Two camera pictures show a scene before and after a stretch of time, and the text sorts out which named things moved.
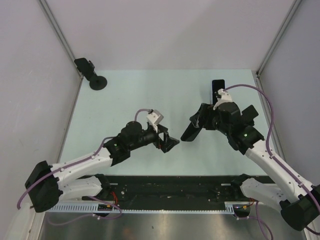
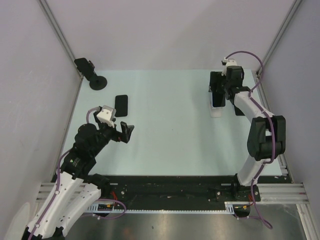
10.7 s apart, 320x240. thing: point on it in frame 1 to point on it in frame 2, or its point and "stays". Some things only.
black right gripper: x=206 y=110 to x=216 y=77
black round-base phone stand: x=96 y=82 stays
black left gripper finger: x=171 y=143 to x=126 y=131
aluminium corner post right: x=282 y=27 stays
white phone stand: x=224 y=97 to x=229 y=62
